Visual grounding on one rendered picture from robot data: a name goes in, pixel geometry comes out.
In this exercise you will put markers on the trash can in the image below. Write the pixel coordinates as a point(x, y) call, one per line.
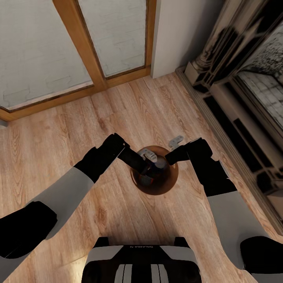
point(166, 180)

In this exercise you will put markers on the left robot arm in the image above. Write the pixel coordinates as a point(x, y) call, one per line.
point(44, 215)

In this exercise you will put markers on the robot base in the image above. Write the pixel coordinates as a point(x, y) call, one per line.
point(179, 261)

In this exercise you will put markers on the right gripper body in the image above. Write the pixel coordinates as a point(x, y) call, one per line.
point(174, 156)

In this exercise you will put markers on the robot trunk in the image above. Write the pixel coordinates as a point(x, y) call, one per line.
point(141, 273)

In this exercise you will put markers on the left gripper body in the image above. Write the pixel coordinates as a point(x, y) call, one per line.
point(138, 164)

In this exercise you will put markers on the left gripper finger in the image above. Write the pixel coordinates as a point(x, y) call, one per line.
point(151, 174)

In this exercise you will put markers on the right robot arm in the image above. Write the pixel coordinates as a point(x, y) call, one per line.
point(247, 245)

